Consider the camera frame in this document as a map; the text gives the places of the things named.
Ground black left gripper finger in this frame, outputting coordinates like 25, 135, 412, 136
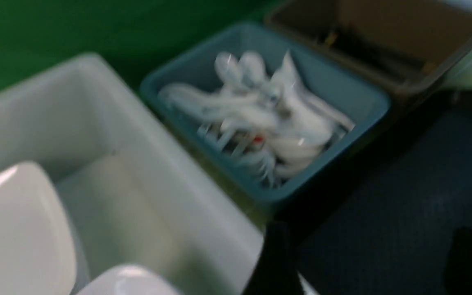
242, 221, 304, 295

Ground white plate in tub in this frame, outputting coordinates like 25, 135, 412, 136
0, 162, 77, 295

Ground black serving tray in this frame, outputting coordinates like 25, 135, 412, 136
277, 89, 472, 295

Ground stack of small white bowls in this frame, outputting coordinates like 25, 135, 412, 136
77, 264, 183, 295

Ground pile of white spoons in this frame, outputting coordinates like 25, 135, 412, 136
158, 51, 356, 188

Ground teal plastic spoon bin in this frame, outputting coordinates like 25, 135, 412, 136
139, 23, 390, 209

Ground large white plastic tub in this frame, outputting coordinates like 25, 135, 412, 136
0, 54, 263, 295

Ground black chopsticks in bin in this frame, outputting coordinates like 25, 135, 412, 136
316, 25, 437, 82

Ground brown plastic chopstick bin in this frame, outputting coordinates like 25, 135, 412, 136
264, 0, 472, 96

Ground green backdrop cloth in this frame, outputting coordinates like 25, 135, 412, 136
0, 0, 279, 90

